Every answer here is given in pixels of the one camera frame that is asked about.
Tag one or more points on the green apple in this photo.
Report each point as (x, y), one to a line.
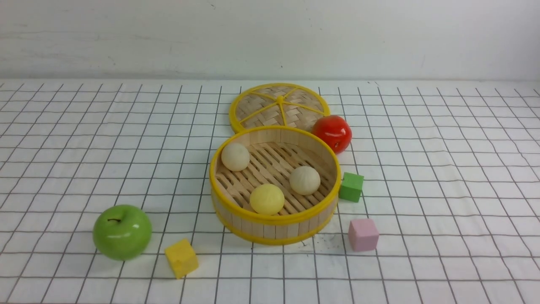
(122, 232)

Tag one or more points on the white grid tablecloth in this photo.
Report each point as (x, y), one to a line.
(451, 182)

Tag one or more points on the bamboo steamer tray yellow rim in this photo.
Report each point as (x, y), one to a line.
(275, 151)

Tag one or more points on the yellow cube block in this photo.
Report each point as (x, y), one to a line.
(181, 258)

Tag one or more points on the yellow bun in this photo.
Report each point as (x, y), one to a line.
(267, 199)

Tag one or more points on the red tomato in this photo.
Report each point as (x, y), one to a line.
(334, 131)

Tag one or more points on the cream bun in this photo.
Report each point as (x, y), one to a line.
(235, 157)
(304, 180)

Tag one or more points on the woven bamboo steamer lid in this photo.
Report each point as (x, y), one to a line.
(281, 104)

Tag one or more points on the green cube block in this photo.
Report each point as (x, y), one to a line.
(351, 187)

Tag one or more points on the pink cube block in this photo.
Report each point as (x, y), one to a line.
(363, 235)

